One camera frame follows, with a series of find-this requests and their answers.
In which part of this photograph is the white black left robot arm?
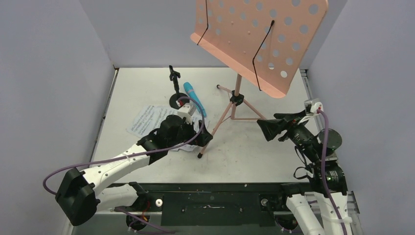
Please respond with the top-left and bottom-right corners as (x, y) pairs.
(55, 115), (213, 226)

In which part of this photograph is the black microphone desk stand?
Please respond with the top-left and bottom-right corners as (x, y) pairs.
(169, 65), (189, 110)

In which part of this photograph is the aluminium mounting rail frame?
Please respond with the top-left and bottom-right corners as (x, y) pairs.
(63, 191), (361, 235)

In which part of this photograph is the upper sheet music page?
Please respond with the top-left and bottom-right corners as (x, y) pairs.
(129, 105), (202, 152)

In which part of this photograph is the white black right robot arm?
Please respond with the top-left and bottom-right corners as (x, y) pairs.
(257, 109), (352, 235)

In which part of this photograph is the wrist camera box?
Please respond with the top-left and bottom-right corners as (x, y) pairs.
(177, 103), (196, 122)
(304, 98), (323, 116)

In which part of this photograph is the lower sheet music page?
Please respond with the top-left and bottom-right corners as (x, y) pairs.
(126, 105), (157, 138)

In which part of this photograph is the blue toy microphone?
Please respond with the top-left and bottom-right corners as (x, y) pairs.
(183, 82), (207, 118)

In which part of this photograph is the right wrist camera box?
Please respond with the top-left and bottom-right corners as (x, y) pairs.
(304, 98), (323, 116)

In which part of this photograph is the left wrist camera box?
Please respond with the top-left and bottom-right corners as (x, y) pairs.
(177, 103), (196, 122)

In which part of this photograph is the pink folding music stand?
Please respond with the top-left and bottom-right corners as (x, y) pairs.
(190, 0), (329, 159)

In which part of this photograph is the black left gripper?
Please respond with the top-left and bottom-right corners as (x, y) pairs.
(167, 117), (212, 148)

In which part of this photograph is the sheet music page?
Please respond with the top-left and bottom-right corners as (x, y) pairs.
(126, 105), (157, 138)
(129, 105), (202, 152)

